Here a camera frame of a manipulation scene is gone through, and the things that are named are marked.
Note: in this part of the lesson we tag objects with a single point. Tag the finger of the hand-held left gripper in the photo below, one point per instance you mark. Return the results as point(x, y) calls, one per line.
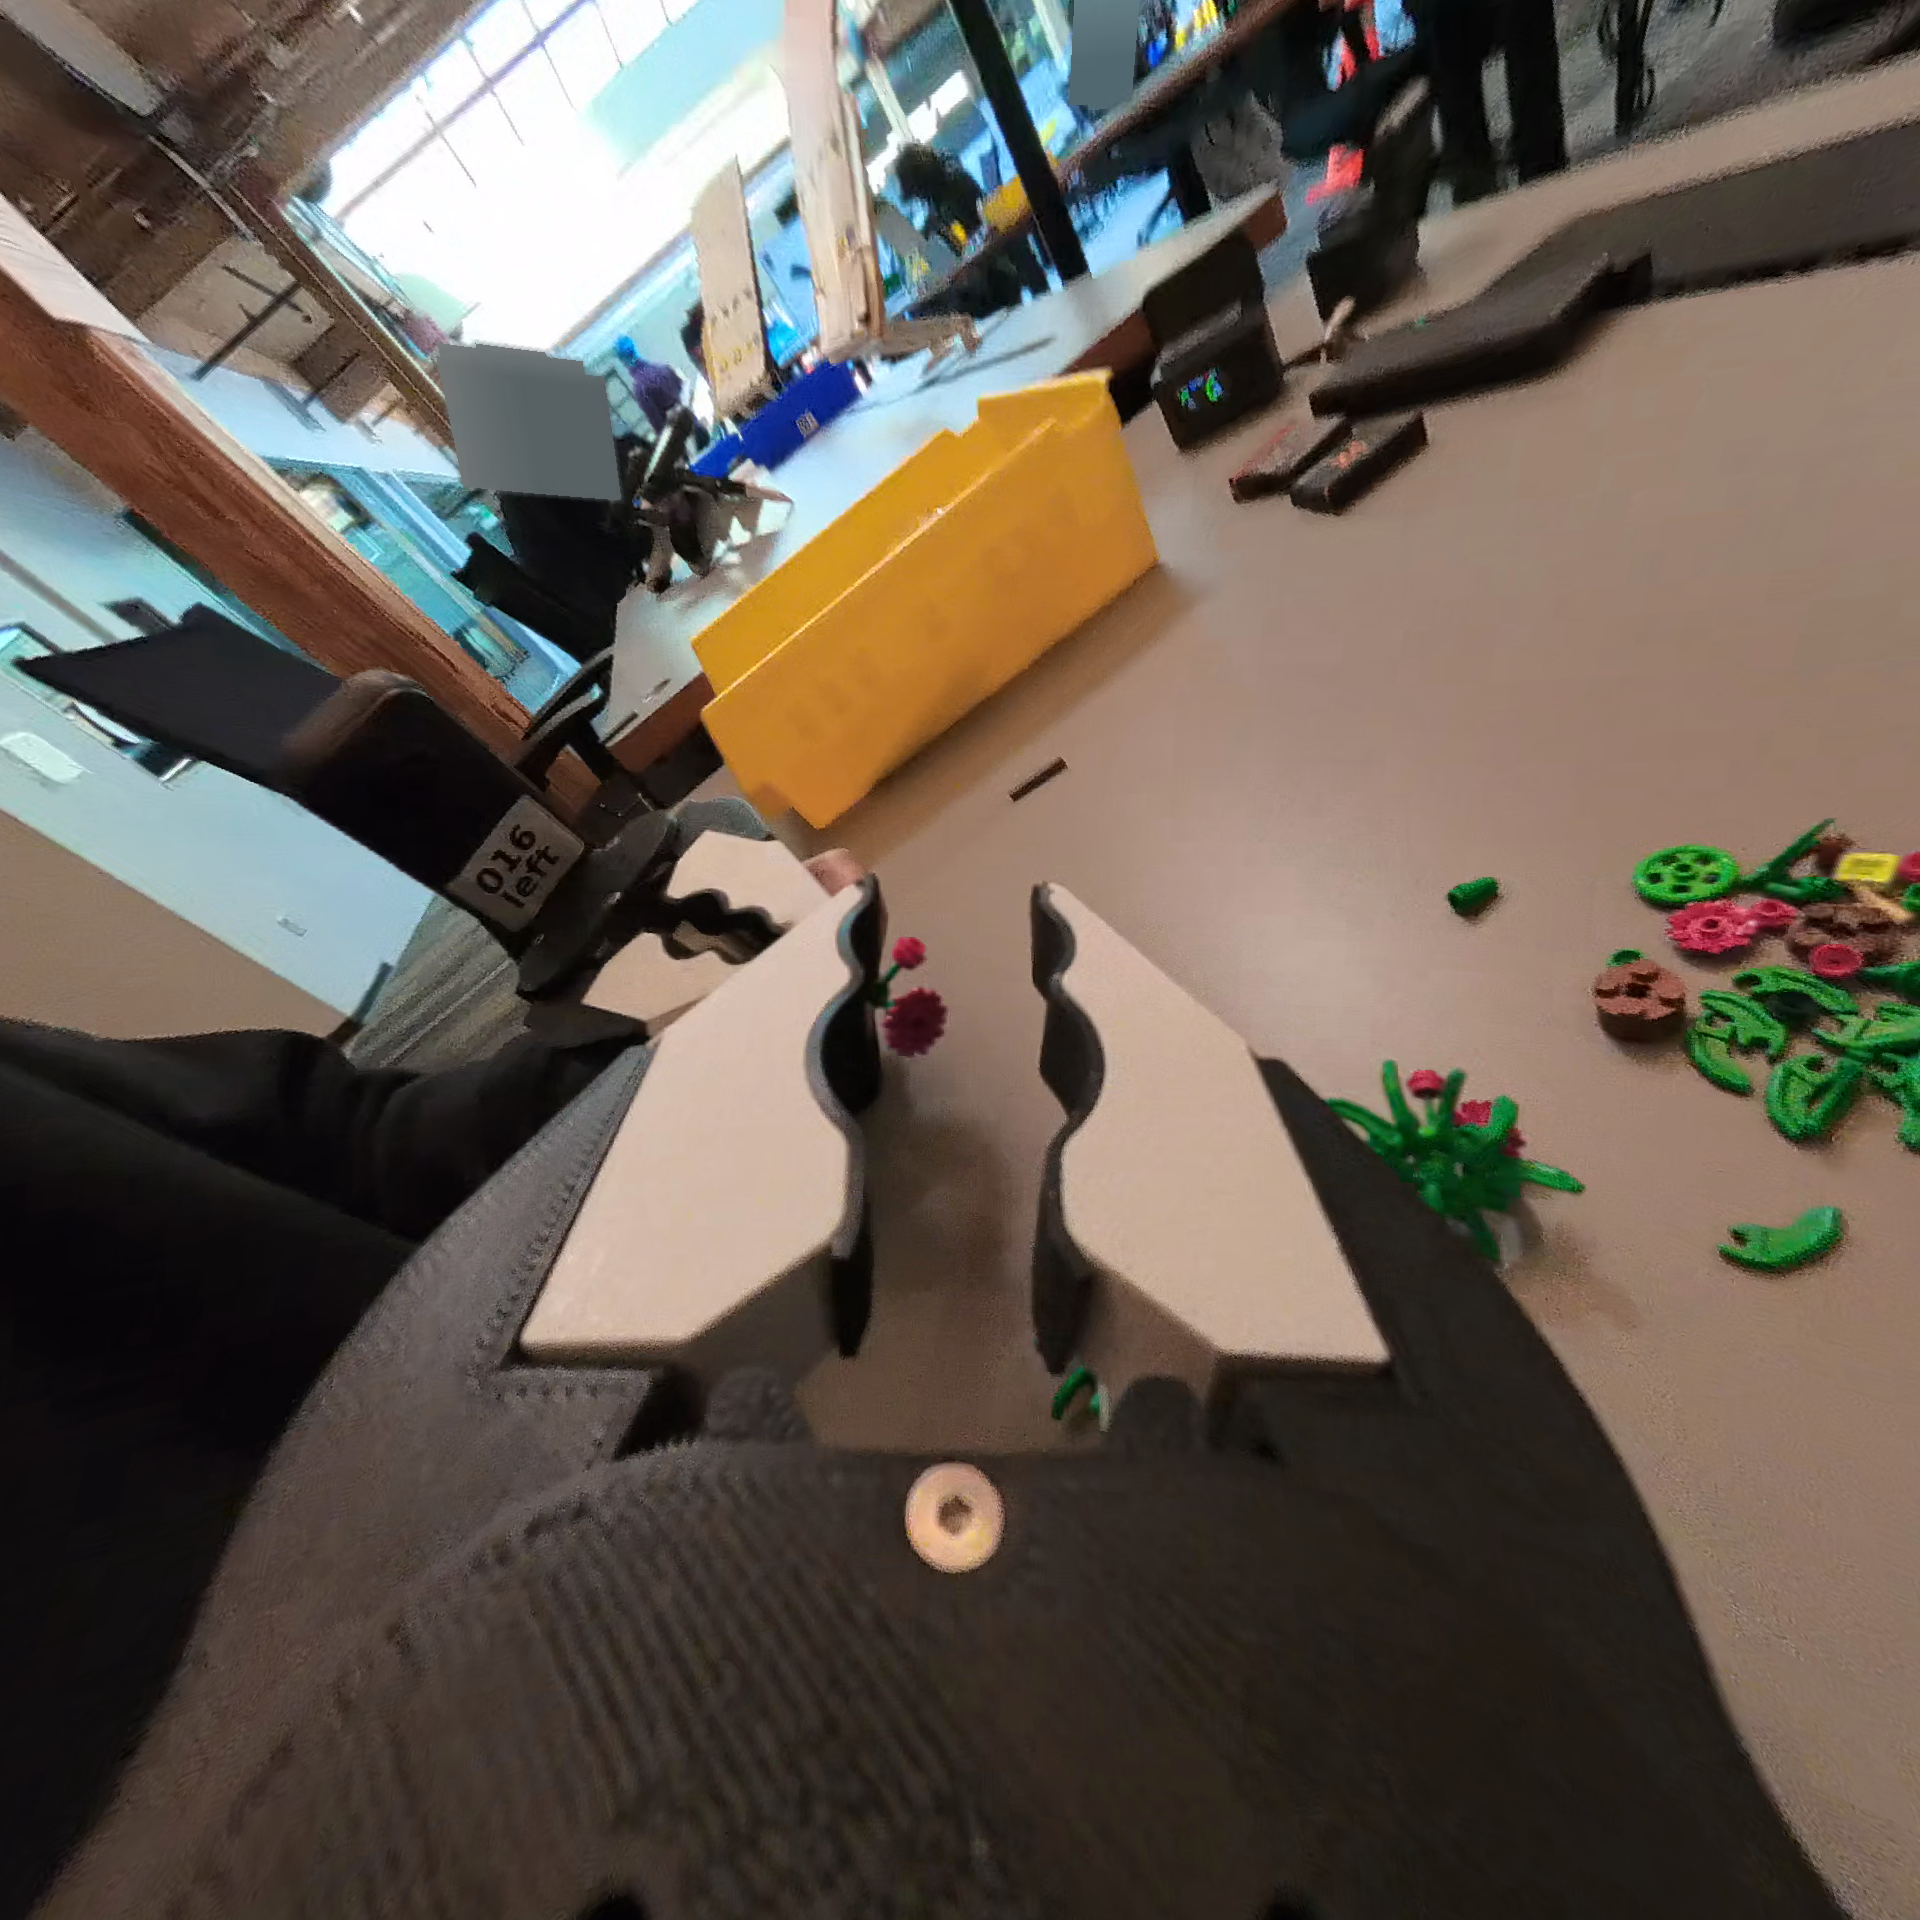
point(743, 867)
point(675, 982)

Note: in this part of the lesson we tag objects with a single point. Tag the wooden pillar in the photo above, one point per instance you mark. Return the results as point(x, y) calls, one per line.
point(150, 434)

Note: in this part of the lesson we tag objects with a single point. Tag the green leafy toy plant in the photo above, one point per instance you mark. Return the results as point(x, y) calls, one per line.
point(1449, 1163)

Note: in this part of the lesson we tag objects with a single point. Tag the green toy leaf cluster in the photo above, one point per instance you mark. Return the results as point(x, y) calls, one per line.
point(1072, 1388)

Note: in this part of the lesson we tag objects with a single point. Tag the green curved toy leaf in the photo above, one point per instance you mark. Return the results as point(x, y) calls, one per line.
point(1793, 1239)

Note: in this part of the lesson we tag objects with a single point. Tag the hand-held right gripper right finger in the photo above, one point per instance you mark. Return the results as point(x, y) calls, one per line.
point(1200, 1201)

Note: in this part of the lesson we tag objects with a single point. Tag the small green toy cone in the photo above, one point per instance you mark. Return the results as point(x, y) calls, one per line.
point(1473, 896)

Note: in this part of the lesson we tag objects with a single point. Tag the black power bank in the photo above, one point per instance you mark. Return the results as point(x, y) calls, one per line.
point(1214, 300)

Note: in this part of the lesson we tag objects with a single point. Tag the brown round toy brick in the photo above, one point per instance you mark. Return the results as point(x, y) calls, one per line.
point(1639, 999)

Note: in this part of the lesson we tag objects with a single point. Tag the black desk mat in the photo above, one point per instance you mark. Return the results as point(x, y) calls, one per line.
point(1800, 210)

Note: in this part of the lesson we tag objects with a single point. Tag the white paper notice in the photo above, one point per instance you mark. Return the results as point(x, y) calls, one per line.
point(60, 271)

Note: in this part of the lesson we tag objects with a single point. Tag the small blue bin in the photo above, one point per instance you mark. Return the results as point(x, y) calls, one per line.
point(795, 413)

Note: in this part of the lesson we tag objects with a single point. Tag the small black battery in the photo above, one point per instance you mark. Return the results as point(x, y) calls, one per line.
point(1282, 458)
point(1365, 458)

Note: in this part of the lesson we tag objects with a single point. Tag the black box device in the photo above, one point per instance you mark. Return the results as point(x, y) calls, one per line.
point(1373, 240)

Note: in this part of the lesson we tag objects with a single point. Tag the cardboard display board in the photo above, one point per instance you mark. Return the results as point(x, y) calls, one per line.
point(734, 285)
point(825, 180)

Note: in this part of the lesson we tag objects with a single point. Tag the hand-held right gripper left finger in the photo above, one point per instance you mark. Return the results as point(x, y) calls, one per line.
point(705, 1184)

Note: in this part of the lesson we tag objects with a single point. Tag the person's left forearm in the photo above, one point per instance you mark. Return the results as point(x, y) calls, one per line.
point(301, 1110)

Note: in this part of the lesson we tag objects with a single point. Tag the black metal post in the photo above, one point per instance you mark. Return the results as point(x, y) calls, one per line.
point(1021, 150)

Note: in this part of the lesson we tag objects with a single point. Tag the pile of small toy pieces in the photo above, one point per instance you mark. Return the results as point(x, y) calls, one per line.
point(1800, 1080)

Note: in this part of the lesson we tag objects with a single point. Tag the flat black case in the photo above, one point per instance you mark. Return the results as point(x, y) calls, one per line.
point(1484, 339)

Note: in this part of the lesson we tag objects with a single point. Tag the yellow plastic bin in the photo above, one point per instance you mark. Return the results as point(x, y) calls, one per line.
point(930, 601)

